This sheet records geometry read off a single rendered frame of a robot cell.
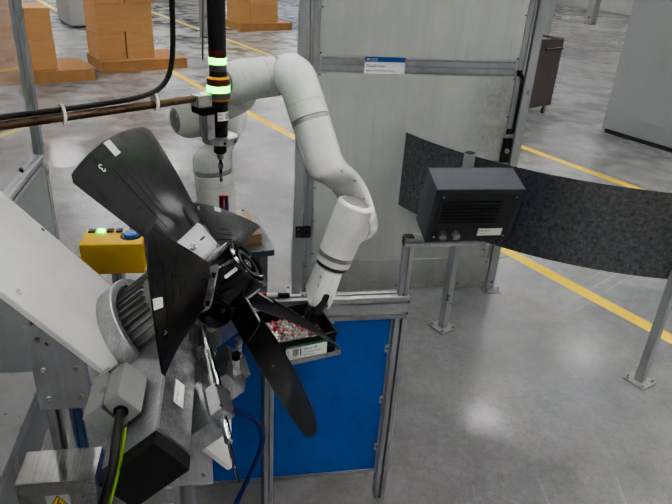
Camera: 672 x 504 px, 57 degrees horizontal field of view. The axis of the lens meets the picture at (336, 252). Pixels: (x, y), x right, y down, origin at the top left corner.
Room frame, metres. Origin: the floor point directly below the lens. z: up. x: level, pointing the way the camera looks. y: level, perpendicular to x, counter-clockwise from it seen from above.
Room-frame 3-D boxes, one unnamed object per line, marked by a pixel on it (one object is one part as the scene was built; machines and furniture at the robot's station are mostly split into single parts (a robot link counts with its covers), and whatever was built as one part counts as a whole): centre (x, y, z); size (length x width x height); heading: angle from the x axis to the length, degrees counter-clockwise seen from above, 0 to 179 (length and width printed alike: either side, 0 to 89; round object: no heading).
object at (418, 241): (1.66, -0.31, 1.04); 0.24 x 0.03 x 0.03; 101
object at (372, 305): (1.57, 0.21, 0.82); 0.90 x 0.04 x 0.08; 101
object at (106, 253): (1.49, 0.60, 1.02); 0.16 x 0.10 x 0.11; 101
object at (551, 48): (7.85, -2.19, 0.45); 0.68 x 0.47 x 0.90; 38
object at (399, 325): (1.65, -0.21, 0.39); 0.04 x 0.04 x 0.78; 11
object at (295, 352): (1.42, 0.11, 0.85); 0.22 x 0.17 x 0.07; 115
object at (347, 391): (1.57, 0.21, 0.45); 0.82 x 0.02 x 0.66; 101
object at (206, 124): (1.19, 0.25, 1.50); 0.09 x 0.07 x 0.10; 136
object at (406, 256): (1.65, -0.21, 0.96); 0.03 x 0.03 x 0.20; 11
